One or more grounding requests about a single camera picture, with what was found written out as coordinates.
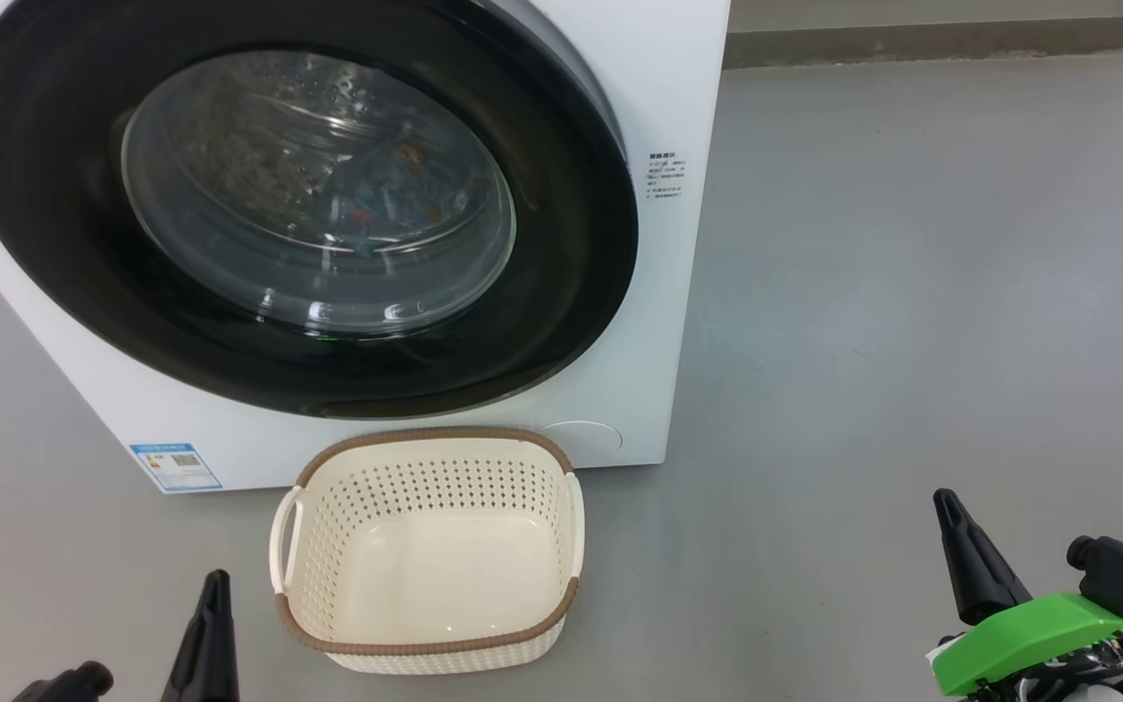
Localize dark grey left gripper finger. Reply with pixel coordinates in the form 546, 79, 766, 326
159, 569, 242, 702

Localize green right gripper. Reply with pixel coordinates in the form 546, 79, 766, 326
926, 487, 1123, 702

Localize black round glass washer door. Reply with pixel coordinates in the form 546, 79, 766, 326
0, 0, 640, 421

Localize blue cartoon print clothes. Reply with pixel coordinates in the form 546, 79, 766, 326
326, 136, 473, 256

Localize cream perforated laundry basket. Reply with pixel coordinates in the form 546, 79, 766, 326
268, 425, 586, 677

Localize white washing machine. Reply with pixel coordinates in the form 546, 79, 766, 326
0, 0, 733, 496

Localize blue energy label sticker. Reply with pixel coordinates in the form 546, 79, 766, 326
128, 442, 224, 494

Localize round drain filter cover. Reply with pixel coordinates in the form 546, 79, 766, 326
538, 419, 625, 458

